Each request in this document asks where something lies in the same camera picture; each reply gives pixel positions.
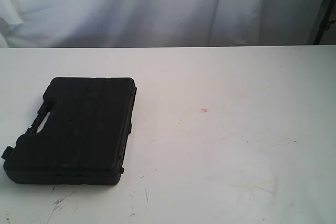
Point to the black plastic tool case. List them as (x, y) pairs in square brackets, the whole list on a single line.
[(79, 135)]

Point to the white backdrop curtain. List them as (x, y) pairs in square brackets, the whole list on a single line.
[(156, 23)]

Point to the black metal stand pole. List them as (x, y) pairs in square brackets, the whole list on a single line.
[(324, 20)]

